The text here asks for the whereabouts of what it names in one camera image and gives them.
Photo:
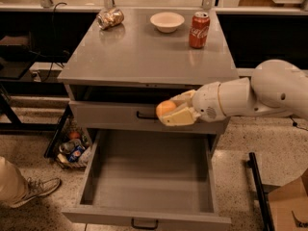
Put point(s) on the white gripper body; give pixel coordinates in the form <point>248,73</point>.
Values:
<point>207,102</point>

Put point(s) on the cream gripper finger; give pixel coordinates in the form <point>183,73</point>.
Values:
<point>181,116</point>
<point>183,98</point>

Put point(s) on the orange fruit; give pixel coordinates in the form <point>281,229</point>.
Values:
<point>165,107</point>

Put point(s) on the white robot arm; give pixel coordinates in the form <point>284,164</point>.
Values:
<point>275,87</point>

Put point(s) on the grey drawer cabinet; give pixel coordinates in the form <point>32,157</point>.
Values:
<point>135,63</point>

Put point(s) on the open grey bottom drawer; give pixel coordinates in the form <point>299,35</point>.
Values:
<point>151,181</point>

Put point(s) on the grey upper drawer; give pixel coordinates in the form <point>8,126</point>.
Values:
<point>126,116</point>

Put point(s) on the red cola can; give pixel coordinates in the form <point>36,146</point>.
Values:
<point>199,30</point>

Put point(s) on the white bowl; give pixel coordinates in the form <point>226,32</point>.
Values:
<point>167,22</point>

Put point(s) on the crumpled shiny snack bag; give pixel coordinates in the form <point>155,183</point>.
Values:
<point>110,18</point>

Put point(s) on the brown cardboard box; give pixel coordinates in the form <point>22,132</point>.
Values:
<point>289,205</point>

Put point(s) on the beige sneaker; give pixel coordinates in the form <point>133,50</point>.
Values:
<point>37,188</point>

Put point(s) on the beige trouser leg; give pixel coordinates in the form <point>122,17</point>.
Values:
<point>13,186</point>

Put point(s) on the wire basket with items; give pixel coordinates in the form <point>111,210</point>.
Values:
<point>72,149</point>

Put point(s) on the black metal frame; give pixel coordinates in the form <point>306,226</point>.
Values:
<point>261,194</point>

